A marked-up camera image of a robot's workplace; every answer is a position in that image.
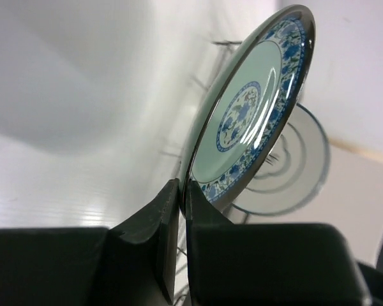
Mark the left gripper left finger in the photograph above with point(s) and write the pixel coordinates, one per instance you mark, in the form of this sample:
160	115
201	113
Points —
133	263

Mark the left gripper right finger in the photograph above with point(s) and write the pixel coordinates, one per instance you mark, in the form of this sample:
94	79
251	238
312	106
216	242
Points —
267	264

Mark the white plate with chinese characters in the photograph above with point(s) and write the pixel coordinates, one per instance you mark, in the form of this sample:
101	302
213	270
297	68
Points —
293	173

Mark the blue floral small plate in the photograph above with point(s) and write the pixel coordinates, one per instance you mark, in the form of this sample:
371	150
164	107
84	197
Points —
255	108

